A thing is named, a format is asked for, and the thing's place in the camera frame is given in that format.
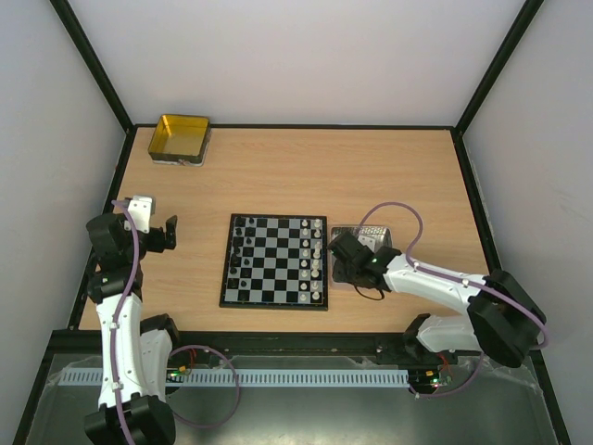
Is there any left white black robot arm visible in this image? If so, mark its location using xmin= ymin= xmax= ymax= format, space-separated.
xmin=83 ymin=213 xmax=179 ymax=444

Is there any white king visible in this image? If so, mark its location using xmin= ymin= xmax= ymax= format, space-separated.
xmin=312 ymin=241 xmax=322 ymax=259

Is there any yellow square tin box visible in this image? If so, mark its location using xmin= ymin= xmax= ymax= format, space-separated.
xmin=147 ymin=114 xmax=211 ymax=167

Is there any silver foil tray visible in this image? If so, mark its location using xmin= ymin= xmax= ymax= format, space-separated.
xmin=330 ymin=225 xmax=393 ymax=287

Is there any light blue slotted cable duct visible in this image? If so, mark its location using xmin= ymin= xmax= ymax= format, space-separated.
xmin=55 ymin=368 xmax=411 ymax=387

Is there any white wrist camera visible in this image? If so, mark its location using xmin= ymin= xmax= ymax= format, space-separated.
xmin=127 ymin=195 xmax=155 ymax=234
xmin=359 ymin=235 xmax=375 ymax=249

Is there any black and silver chessboard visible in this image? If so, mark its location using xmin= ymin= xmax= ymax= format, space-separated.
xmin=219 ymin=213 xmax=329 ymax=312

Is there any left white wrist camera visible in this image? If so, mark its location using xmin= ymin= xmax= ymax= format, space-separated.
xmin=127 ymin=195 xmax=155 ymax=234

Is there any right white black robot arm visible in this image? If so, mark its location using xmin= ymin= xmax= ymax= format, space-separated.
xmin=329 ymin=232 xmax=546 ymax=368

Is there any black aluminium frame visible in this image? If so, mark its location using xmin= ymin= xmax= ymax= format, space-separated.
xmin=14 ymin=1 xmax=571 ymax=444

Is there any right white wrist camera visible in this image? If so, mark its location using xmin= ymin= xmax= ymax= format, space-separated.
xmin=359 ymin=235 xmax=375 ymax=249

